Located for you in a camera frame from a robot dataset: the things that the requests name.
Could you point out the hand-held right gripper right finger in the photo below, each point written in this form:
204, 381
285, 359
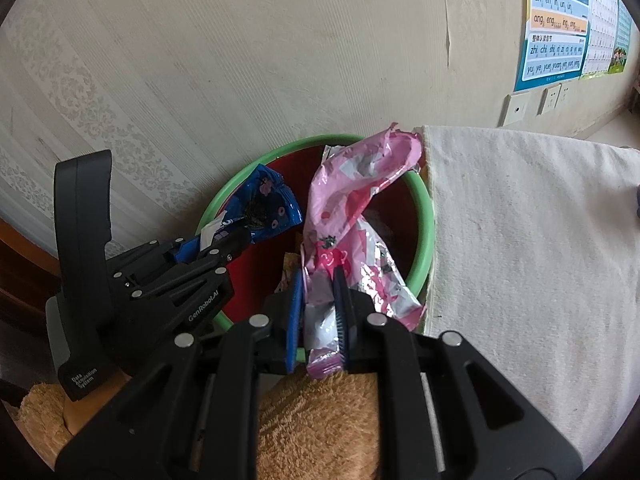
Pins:
341, 330

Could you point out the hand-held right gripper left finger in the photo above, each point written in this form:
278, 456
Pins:
295, 330

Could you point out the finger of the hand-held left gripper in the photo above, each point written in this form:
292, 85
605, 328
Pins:
187, 250
200, 270

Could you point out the red bin with green rim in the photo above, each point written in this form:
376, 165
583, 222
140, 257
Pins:
255, 270

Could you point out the dark blue snack wrapper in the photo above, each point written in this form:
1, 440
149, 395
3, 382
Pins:
270, 205

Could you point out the pale pink foil wrapper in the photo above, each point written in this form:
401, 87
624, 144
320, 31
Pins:
340, 195

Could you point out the person's left hand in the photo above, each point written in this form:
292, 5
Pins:
85, 412

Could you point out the brown wooden furniture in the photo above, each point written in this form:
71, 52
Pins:
25, 280

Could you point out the brown plush toy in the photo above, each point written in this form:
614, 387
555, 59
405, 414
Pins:
310, 430

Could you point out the white cloth covered table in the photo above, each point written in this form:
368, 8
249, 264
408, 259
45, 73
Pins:
525, 260

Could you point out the white wall socket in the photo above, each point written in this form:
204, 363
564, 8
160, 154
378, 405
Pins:
550, 99
566, 91

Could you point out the blue bordered letter wall poster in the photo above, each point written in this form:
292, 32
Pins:
555, 25

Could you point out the green wall poster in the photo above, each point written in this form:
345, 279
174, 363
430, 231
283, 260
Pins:
621, 40

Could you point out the white chart wall poster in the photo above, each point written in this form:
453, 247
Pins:
600, 20

